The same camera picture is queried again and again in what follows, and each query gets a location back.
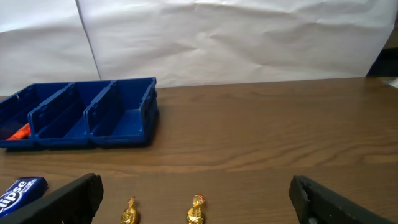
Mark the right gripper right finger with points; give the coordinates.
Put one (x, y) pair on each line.
(326, 205)

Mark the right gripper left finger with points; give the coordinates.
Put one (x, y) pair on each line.
(68, 202)

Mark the blue candy pack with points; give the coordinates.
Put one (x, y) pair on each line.
(18, 193)

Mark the gold candy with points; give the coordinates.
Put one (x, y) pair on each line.
(195, 214)
(130, 216)

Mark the orange candy box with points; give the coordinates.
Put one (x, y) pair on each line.
(21, 133)

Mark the blue tray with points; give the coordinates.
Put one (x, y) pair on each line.
(124, 124)

